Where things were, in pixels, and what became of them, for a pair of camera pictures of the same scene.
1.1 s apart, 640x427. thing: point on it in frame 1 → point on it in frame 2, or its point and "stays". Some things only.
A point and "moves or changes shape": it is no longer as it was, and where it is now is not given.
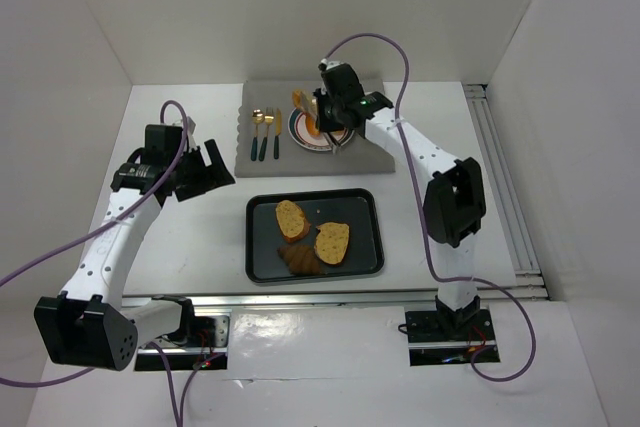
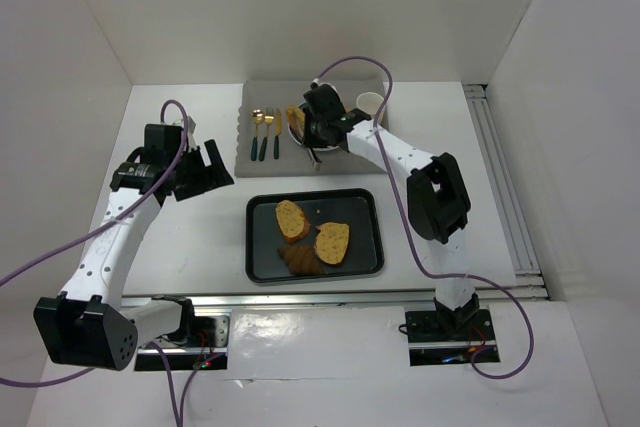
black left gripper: x=192 y=173 stays
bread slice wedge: x=301 y=99 moves or changes shape
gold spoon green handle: x=257 y=117 stays
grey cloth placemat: x=267 y=147 stays
